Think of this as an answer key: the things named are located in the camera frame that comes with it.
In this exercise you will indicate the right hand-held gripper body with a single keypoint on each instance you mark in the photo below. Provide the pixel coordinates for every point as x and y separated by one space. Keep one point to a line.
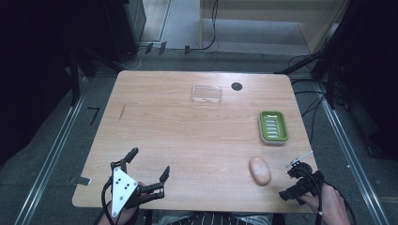
305 182

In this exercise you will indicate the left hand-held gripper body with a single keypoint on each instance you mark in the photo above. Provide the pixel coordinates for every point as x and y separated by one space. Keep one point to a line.
124 186

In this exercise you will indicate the green soap dish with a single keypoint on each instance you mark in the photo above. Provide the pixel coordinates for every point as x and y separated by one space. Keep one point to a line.
273 127

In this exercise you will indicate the person's left hand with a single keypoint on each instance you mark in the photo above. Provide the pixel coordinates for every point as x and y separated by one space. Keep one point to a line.
125 216

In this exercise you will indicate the person's right hand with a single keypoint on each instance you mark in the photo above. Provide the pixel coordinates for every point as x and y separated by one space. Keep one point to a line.
330 204

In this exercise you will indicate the grey tape piece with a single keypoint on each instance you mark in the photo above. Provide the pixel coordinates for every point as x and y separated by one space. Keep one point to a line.
83 180

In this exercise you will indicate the black angled floor tape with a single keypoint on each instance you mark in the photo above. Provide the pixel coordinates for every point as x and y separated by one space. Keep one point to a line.
94 113

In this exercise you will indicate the striped dark clothing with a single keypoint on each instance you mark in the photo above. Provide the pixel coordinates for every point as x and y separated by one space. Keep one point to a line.
216 219

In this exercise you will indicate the clear plastic box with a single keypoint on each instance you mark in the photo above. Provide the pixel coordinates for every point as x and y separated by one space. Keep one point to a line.
206 94

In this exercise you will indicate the black stand leg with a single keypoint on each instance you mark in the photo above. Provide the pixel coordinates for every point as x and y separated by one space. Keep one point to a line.
325 67
75 79

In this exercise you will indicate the black round table grommet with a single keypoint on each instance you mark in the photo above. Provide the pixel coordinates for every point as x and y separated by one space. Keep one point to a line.
237 86

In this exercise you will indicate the black plug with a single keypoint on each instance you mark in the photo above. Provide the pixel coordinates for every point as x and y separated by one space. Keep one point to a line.
149 48
186 50
162 47

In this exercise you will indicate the dark cabinet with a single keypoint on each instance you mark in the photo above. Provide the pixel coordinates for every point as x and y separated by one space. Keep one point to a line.
125 28

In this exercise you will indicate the light wooden furniture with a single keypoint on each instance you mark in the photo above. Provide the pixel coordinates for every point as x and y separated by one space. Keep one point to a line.
269 12

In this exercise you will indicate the metal floor rail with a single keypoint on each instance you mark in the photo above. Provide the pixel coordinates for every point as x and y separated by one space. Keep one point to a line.
352 156
51 157

